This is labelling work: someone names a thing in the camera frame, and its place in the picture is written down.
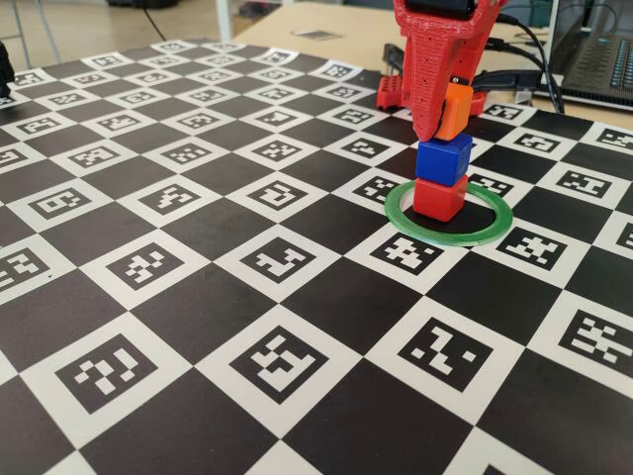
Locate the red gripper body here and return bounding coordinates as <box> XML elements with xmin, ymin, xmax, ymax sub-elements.
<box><xmin>393</xmin><ymin>0</ymin><xmax>508</xmax><ymax>37</ymax></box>

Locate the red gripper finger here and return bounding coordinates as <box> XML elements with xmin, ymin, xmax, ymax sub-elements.
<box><xmin>403</xmin><ymin>27</ymin><xmax>464</xmax><ymax>143</ymax></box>
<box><xmin>447</xmin><ymin>17</ymin><xmax>497</xmax><ymax>93</ymax></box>

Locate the orange cube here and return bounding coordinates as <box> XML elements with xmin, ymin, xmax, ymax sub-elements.
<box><xmin>434</xmin><ymin>81</ymin><xmax>475</xmax><ymax>142</ymax></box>

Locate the blue cube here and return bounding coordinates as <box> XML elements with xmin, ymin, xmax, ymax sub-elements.
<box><xmin>414</xmin><ymin>133</ymin><xmax>475</xmax><ymax>188</ymax></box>

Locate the red cube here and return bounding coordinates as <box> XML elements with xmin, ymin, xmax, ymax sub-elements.
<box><xmin>411</xmin><ymin>173</ymin><xmax>469</xmax><ymax>223</ymax></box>

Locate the red perforated robot base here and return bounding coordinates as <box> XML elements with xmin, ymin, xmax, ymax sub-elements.
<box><xmin>375</xmin><ymin>73</ymin><xmax>489</xmax><ymax>118</ymax></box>

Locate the large black power plug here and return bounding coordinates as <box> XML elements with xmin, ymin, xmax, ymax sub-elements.
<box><xmin>472</xmin><ymin>68</ymin><xmax>543</xmax><ymax>96</ymax></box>

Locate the green box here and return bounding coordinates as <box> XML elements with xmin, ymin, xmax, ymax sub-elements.
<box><xmin>531</xmin><ymin>0</ymin><xmax>555</xmax><ymax>26</ymax></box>

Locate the dark laptop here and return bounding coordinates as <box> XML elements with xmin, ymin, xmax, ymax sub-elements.
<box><xmin>536</xmin><ymin>0</ymin><xmax>633</xmax><ymax>109</ymax></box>

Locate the white table leg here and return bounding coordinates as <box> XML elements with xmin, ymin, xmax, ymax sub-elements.
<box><xmin>215</xmin><ymin>0</ymin><xmax>233</xmax><ymax>44</ymax></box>

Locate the black white marker checkerboard mat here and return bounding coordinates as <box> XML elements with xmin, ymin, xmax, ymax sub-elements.
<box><xmin>0</xmin><ymin>39</ymin><xmax>633</xmax><ymax>475</ymax></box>

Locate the black cable with plug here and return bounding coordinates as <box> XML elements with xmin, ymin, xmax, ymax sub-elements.
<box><xmin>484</xmin><ymin>37</ymin><xmax>563</xmax><ymax>113</ymax></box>
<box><xmin>494</xmin><ymin>12</ymin><xmax>566</xmax><ymax>115</ymax></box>

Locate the green flat ring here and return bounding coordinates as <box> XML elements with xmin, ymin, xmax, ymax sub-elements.
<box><xmin>384</xmin><ymin>180</ymin><xmax>513</xmax><ymax>247</ymax></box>

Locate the black camera stand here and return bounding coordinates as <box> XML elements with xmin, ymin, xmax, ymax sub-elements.
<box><xmin>0</xmin><ymin>42</ymin><xmax>16</xmax><ymax>98</ymax></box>

